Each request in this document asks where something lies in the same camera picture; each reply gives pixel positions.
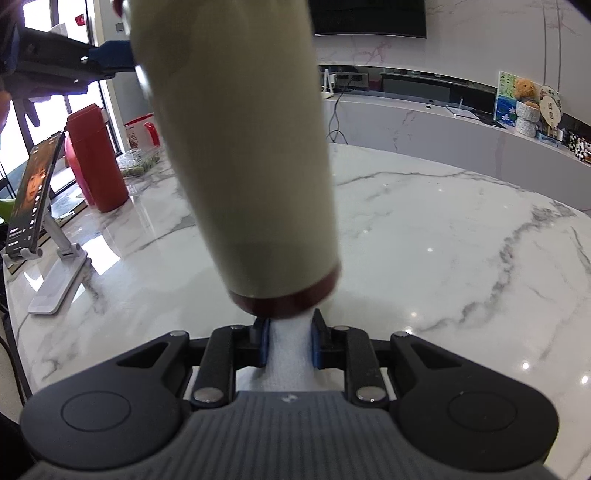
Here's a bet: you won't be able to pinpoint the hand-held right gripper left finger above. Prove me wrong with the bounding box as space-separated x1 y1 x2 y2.
111 318 271 409

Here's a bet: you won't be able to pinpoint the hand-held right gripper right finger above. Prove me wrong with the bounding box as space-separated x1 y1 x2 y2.
308 308 472 409

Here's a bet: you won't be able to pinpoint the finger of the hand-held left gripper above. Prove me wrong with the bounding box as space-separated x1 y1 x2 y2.
87 40 138 77

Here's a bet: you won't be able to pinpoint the white cloth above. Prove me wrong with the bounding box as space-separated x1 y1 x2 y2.
250 313 325 394

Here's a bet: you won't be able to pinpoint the cream tumbler with red lid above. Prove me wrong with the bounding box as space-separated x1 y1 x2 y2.
113 0 343 322

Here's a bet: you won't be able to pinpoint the red and white mug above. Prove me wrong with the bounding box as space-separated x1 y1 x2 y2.
124 114 162 149

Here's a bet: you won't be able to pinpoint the red thermos bottle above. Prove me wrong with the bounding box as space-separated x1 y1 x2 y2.
64 103 131 214

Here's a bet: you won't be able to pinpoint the clear plastic food box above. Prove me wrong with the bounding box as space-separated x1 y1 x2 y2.
115 147 163 179

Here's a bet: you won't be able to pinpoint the white folding phone stand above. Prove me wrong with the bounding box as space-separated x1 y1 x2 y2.
2 216 89 316

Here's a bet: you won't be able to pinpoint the white marble television cabinet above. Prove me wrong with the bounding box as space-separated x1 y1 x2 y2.
318 89 591 204

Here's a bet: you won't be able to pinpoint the white notebook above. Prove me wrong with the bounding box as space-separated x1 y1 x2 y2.
444 102 477 121

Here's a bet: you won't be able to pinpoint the flower painting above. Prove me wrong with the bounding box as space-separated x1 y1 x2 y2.
494 70 522 128

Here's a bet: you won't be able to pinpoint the white knitted basket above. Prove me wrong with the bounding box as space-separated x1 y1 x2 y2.
514 100 541 139

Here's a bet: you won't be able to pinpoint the black and white checkered toys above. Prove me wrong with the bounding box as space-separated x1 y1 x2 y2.
564 130 591 163

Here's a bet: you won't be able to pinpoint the brown teddy bear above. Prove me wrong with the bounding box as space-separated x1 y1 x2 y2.
513 78 541 104

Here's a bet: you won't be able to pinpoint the black cable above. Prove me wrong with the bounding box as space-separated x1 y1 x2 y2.
326 90 348 145

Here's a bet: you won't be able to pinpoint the black wall television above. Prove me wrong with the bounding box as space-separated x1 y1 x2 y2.
307 0 428 39

